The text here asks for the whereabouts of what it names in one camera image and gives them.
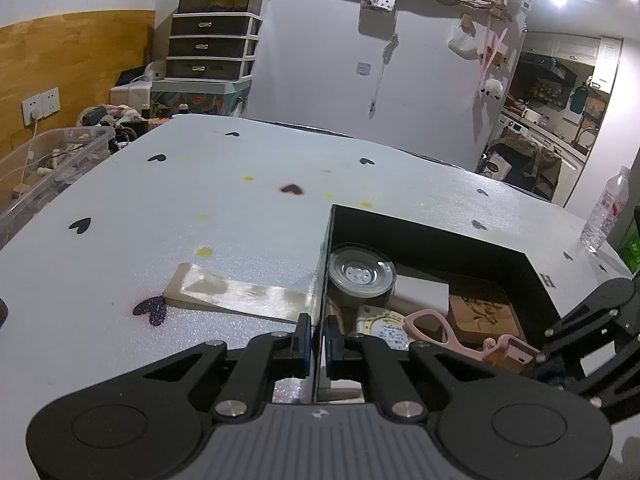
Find clear plastic storage bin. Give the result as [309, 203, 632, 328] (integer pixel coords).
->
[0, 126, 116, 249]

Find white wall socket panel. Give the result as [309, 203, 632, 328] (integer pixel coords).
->
[21, 87, 61, 126]

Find row of kitchen bottles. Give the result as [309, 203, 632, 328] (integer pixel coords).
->
[532, 79, 571, 106]

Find oval wooden block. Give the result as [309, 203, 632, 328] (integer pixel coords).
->
[447, 289, 526, 346]

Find white charging cable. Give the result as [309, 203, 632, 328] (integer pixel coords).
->
[10, 115, 42, 196]

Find small white box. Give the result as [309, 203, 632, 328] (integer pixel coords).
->
[389, 272, 450, 314]

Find colourful painted cabinet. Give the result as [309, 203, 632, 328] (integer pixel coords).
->
[151, 79, 254, 117]

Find grey hanging cord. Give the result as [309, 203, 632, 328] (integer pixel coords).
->
[368, 33, 400, 119]

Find pink scissors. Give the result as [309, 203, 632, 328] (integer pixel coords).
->
[403, 308, 494, 361]

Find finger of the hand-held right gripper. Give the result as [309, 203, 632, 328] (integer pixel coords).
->
[534, 276, 640, 362]
[531, 331, 640, 424]

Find round white yellow disc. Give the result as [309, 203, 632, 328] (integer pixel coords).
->
[355, 304, 415, 352]

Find white printed tote bag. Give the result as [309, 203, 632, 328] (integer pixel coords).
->
[484, 154, 511, 179]

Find white hanging bag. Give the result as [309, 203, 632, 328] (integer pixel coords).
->
[448, 27, 479, 54]

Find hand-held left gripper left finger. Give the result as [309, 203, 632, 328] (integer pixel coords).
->
[139, 313, 313, 424]

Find clear plastic water bottle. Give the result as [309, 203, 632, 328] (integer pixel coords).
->
[579, 164, 632, 254]

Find pile of soft toys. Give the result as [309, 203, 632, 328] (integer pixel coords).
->
[77, 103, 147, 126]

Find green bag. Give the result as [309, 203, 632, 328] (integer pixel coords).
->
[618, 232, 640, 272]

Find pink hanging ribbons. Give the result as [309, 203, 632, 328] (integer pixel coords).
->
[477, 25, 509, 77]

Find white kitchen upper cabinets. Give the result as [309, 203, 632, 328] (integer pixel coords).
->
[522, 31, 624, 94]

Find clear round suction dish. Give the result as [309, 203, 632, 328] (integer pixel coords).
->
[328, 243, 397, 306]

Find translucent cream plastic strip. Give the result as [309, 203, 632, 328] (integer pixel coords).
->
[162, 262, 321, 325]

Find brown jacket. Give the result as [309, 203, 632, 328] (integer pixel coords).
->
[504, 132, 562, 194]

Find white washing machine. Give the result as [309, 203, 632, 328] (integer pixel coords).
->
[497, 112, 531, 134]

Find white round appliance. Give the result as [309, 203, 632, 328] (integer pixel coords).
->
[142, 58, 169, 81]

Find black storage box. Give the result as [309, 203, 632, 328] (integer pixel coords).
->
[312, 204, 572, 404]

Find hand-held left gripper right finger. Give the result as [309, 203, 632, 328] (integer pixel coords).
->
[324, 313, 498, 424]

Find white drawer unit dark fronts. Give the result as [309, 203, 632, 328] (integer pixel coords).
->
[164, 12, 264, 81]

